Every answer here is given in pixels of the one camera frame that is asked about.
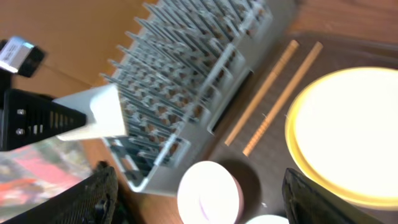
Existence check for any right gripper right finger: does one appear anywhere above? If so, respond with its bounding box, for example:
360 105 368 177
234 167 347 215
282 168 380 224

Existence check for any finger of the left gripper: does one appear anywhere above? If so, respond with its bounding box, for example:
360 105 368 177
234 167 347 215
1 89 87 151

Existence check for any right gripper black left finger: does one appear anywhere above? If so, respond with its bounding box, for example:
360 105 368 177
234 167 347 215
5 162 118 224

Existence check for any white plastic cup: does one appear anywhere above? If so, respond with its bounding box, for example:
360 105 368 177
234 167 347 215
54 84 127 141

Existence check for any wooden chopstick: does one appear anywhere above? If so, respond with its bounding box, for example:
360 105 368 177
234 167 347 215
243 42 323 157
224 40 300 146

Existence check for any light blue bowl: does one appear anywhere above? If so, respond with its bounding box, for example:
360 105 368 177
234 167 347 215
245 215 289 224

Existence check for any yellow round plate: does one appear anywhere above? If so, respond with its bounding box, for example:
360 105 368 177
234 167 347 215
285 67 397 210

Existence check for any dark brown serving tray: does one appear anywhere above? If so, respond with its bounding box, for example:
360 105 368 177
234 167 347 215
210 32 397 223

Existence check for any pink white bowl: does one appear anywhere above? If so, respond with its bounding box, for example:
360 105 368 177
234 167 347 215
177 161 244 224

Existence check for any grey plastic dish rack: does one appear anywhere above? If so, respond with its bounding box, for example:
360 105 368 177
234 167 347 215
104 0 297 196

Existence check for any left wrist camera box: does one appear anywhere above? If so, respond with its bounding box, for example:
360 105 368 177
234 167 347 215
1 36 46 78

